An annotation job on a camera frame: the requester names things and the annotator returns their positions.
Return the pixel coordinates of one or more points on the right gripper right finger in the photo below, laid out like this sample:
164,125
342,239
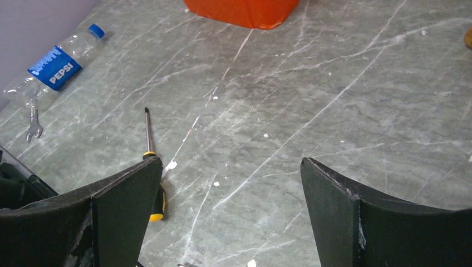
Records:
356,225

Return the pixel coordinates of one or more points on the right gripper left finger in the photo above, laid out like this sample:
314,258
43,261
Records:
100,224

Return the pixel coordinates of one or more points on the blue cap bottle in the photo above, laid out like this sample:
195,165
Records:
42,83

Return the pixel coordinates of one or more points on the orange plastic bin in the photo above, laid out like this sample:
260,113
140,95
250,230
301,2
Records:
259,14

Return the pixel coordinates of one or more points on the black yellow screwdriver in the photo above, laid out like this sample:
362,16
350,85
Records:
158,210

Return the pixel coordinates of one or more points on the small silver wrench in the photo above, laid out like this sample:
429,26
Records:
35,130

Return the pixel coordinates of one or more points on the small orange juice bottle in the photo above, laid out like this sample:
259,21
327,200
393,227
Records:
468,38

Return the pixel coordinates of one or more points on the black base frame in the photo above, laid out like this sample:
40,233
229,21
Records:
19,185

